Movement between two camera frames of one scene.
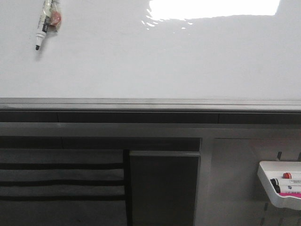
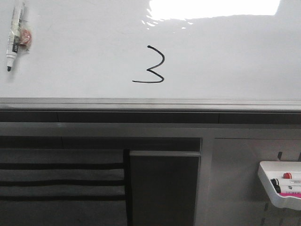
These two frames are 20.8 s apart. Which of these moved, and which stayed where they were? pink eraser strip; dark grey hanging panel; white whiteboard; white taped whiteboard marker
Moved: white taped whiteboard marker
Stayed: dark grey hanging panel; white whiteboard; pink eraser strip
